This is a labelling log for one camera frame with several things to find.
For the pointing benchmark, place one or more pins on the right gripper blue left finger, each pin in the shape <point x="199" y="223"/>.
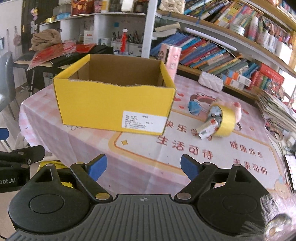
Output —
<point x="86" y="176"/>

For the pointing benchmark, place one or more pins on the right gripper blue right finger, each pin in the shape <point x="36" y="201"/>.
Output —
<point x="200" y="175"/>

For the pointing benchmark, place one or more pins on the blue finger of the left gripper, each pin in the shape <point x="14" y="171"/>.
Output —
<point x="4" y="133"/>

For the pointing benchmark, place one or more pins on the small white red box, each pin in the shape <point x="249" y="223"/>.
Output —
<point x="208" y="128"/>

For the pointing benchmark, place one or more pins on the small blue toy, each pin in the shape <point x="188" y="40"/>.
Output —
<point x="194" y="108"/>

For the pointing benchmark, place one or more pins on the pink plush pig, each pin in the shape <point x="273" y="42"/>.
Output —
<point x="234" y="106"/>

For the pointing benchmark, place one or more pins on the grey purple toy car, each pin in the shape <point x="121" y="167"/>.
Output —
<point x="215" y="112"/>

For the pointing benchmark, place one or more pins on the grey chair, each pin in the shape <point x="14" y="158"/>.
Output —
<point x="7" y="81"/>

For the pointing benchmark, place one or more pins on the pink checked tablecloth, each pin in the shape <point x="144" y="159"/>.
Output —
<point x="145" y="164"/>

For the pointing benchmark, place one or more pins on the black electronic keyboard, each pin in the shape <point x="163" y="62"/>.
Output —
<point x="83" y="49"/>

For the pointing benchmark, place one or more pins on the yellow cardboard box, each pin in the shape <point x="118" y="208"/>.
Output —
<point x="116" y="93"/>

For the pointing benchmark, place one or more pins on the stack of magazines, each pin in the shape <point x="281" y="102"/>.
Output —
<point x="279" y="119"/>

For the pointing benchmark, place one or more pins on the black long box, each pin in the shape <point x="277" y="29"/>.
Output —
<point x="65" y="60"/>

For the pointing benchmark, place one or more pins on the beige folded cloth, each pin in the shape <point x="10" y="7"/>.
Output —
<point x="45" y="39"/>

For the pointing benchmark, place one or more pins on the red plastic bag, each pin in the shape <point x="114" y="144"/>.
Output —
<point x="52" y="52"/>

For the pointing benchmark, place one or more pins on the pink cylindrical box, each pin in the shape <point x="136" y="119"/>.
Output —
<point x="170" y="56"/>

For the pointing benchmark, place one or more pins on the white pen holder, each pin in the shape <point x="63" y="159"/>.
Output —
<point x="135" y="49"/>

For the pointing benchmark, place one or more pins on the wooden bookshelf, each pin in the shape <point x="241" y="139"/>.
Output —
<point x="232" y="41"/>

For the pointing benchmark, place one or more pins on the red tassel ornament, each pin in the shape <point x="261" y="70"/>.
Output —
<point x="123" y="41"/>

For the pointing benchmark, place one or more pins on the white shelf unit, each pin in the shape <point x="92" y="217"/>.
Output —
<point x="104" y="24"/>

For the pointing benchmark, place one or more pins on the red fortune god canister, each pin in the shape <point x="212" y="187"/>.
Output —
<point x="79" y="7"/>

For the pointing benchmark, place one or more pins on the cream quilted handbag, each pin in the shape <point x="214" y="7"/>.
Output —
<point x="173" y="6"/>

